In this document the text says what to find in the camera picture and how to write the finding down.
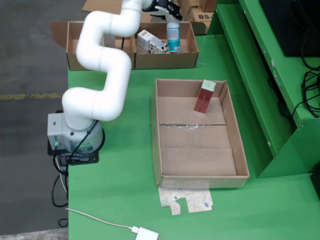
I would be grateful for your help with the shallow cardboard tray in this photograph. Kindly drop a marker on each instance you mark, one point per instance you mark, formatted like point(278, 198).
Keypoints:
point(200, 162)

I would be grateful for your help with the black mounting plate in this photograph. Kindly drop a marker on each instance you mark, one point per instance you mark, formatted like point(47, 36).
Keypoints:
point(85, 160)

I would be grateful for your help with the white carton black spots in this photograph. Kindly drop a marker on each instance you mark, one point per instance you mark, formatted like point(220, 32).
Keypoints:
point(150, 42)

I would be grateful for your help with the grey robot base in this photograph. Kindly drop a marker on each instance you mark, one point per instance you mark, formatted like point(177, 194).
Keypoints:
point(56, 130)

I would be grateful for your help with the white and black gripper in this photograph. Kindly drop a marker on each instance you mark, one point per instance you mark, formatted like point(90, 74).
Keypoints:
point(161, 7)

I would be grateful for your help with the green metal shelf unit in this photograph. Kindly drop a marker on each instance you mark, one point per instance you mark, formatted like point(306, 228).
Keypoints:
point(250, 87)

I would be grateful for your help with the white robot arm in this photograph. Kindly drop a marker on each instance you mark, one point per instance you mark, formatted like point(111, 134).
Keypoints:
point(100, 50)

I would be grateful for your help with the white power adapter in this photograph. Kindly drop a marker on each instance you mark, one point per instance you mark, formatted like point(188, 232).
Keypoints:
point(147, 233)

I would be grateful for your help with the open cardboard box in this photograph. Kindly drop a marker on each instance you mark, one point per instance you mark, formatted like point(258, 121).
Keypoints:
point(162, 61)
point(72, 60)

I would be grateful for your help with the cardboard box black print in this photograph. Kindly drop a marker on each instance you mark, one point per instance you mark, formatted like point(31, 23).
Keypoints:
point(200, 16)

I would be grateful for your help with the black monitor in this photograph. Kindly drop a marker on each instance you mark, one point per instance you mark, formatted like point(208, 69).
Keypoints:
point(287, 25)

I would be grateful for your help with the white bottle teal label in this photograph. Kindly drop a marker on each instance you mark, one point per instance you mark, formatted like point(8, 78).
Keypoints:
point(173, 37)

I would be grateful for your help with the red carton white end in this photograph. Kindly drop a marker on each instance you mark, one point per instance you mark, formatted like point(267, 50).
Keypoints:
point(203, 100)

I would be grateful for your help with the flattened printed paper carton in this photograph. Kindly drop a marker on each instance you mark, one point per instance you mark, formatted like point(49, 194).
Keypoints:
point(195, 200)

